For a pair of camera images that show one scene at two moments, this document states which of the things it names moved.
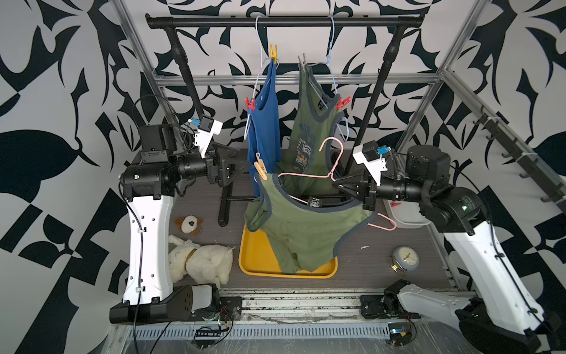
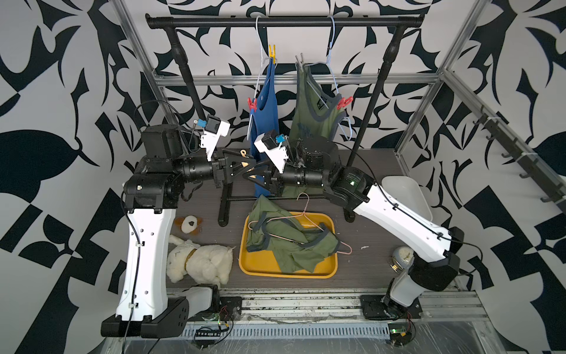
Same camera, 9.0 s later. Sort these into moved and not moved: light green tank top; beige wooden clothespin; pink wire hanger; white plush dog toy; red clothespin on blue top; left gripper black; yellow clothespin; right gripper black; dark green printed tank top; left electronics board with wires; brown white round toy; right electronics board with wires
Moved: beige wooden clothespin; right gripper black; pink wire hanger; light green tank top
Not moved: dark green printed tank top; red clothespin on blue top; yellow clothespin; brown white round toy; right electronics board with wires; left gripper black; left electronics board with wires; white plush dog toy
